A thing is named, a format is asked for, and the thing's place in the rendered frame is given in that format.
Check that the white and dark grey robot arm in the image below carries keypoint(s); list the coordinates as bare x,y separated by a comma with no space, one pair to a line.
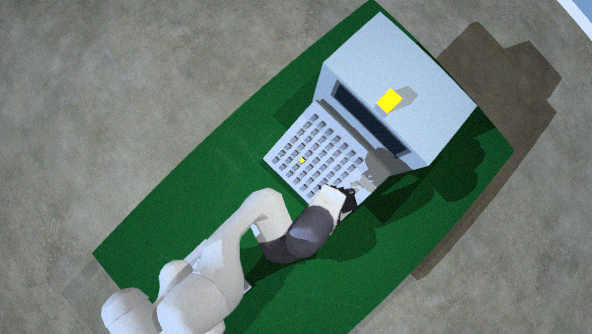
202,298

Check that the light blue keypad machine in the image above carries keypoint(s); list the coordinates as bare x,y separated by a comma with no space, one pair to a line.
429,109

